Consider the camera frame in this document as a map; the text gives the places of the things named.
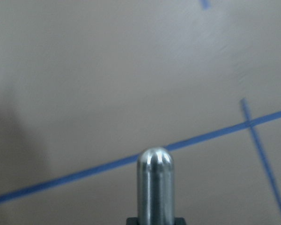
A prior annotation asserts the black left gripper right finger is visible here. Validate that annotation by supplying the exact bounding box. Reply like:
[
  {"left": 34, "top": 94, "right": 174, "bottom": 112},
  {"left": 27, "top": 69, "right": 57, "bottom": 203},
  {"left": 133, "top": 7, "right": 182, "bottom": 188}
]
[{"left": 174, "top": 217, "right": 186, "bottom": 225}]

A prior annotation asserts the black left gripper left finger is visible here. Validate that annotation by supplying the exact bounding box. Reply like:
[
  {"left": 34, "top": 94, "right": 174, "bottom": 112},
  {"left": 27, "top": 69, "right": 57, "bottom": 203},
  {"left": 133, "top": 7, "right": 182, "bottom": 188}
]
[{"left": 126, "top": 217, "right": 138, "bottom": 225}]

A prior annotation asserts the steel muddler black tip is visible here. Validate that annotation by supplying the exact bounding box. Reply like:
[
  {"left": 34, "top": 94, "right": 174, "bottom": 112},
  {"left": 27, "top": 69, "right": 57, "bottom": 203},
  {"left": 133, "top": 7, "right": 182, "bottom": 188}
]
[{"left": 137, "top": 147, "right": 175, "bottom": 225}]

